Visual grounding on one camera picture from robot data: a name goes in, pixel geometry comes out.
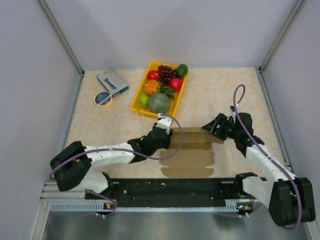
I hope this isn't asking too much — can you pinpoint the red apple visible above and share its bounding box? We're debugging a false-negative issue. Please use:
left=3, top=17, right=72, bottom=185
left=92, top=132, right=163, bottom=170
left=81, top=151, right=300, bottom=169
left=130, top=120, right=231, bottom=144
left=147, top=70, right=160, bottom=81

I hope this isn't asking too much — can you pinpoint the small green lime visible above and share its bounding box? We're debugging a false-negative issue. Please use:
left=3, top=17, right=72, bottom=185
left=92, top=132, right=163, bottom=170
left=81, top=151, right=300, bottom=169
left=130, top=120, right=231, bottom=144
left=139, top=93, right=150, bottom=107

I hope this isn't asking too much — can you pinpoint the yellow plastic tray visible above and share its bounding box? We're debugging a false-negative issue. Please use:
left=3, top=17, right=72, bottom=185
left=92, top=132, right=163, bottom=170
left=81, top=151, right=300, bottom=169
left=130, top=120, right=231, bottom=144
left=130, top=61, right=189, bottom=118

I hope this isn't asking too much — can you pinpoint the green round melon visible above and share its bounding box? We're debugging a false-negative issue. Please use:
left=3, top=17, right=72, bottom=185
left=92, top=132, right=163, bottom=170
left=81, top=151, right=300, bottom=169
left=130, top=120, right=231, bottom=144
left=147, top=92, right=171, bottom=114

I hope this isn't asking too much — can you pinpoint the aluminium front rail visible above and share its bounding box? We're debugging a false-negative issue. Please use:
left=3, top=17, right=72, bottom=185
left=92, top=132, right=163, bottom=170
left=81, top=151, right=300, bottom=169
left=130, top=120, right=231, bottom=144
left=39, top=180, right=315, bottom=213

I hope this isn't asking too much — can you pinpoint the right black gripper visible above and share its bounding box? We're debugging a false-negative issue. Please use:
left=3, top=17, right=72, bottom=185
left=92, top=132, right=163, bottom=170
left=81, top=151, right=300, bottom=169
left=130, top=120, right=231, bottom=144
left=202, top=113, right=241, bottom=141

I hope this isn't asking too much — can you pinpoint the right aluminium frame post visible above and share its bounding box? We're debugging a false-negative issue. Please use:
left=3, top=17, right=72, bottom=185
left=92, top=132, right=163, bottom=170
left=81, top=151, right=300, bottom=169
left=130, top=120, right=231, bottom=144
left=258, top=0, right=306, bottom=74

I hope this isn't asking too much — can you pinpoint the left aluminium frame post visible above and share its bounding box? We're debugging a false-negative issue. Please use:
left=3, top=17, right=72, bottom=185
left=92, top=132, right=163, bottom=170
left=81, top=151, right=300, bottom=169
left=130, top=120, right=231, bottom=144
left=36, top=0, right=85, bottom=76

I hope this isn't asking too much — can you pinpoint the dark purple grape bunch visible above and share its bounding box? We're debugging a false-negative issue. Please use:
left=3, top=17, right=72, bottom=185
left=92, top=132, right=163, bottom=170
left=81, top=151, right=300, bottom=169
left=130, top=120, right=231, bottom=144
left=157, top=65, right=178, bottom=86

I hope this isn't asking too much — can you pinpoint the orange pineapple with leaves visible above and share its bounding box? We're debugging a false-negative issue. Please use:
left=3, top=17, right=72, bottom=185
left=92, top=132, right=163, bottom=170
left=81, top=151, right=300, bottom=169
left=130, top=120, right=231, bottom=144
left=143, top=79, right=175, bottom=99

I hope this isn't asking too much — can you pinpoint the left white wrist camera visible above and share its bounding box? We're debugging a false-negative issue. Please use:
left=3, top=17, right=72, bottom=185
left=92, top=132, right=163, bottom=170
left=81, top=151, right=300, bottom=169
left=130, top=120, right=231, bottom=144
left=155, top=113, right=173, bottom=134

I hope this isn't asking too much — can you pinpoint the red pomegranate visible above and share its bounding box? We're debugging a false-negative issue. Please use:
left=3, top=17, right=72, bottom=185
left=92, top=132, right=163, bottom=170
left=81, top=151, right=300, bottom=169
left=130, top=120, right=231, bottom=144
left=169, top=78, right=183, bottom=92

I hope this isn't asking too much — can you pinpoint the beige masking tape roll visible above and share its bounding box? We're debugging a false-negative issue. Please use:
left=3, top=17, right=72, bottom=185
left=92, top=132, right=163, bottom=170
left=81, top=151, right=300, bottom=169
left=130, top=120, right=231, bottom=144
left=93, top=91, right=113, bottom=109

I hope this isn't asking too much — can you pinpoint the blue razor package box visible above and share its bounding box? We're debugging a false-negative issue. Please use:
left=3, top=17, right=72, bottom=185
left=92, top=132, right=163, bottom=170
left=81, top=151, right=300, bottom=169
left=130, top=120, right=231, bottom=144
left=97, top=68, right=129, bottom=98

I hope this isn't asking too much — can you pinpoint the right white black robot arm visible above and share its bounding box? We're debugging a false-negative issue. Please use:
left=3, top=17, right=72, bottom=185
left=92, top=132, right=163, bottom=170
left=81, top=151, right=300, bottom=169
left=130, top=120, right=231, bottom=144
left=202, top=112, right=316, bottom=227

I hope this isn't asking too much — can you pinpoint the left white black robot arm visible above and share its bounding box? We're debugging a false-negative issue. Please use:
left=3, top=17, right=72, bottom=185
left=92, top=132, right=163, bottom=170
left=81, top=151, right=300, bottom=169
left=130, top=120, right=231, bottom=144
left=50, top=123, right=174, bottom=199

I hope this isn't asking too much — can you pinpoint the brown cardboard box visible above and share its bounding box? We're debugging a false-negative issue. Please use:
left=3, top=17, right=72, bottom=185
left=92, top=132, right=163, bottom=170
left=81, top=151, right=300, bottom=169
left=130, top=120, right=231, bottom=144
left=160, top=127, right=223, bottom=179

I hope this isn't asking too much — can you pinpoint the green avocado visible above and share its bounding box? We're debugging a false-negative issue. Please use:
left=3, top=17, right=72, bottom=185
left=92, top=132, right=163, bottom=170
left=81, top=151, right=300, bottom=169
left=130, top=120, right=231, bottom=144
left=176, top=64, right=189, bottom=78

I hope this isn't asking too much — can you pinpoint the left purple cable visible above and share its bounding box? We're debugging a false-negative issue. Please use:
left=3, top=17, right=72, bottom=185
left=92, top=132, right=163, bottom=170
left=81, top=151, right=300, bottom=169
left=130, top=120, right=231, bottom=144
left=48, top=113, right=185, bottom=218

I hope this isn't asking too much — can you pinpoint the aluminium frame post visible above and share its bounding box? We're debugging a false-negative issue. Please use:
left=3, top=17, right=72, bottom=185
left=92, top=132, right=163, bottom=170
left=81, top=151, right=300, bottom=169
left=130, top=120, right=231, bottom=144
left=258, top=0, right=306, bottom=74
left=36, top=0, right=85, bottom=76

